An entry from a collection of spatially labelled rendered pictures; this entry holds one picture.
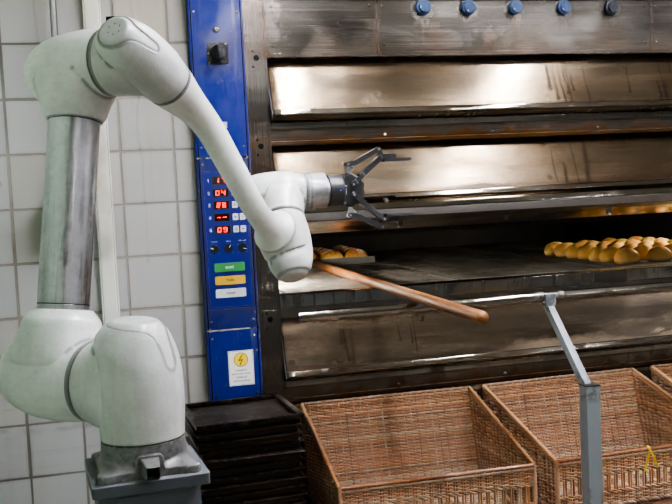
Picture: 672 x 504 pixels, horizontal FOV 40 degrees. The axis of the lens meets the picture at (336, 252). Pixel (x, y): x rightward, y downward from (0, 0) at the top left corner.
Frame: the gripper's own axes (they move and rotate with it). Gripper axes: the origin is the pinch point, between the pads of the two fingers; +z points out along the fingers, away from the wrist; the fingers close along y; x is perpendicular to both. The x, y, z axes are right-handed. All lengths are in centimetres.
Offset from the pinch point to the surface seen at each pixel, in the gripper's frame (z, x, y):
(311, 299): -14, -55, 33
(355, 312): -10.2, -17.2, 32.8
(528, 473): 32, -5, 78
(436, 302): 5.5, 3.0, 29.1
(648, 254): 113, -74, 29
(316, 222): -14.3, -41.6, 9.2
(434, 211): 21.4, -40.7, 7.9
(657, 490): 72, -7, 88
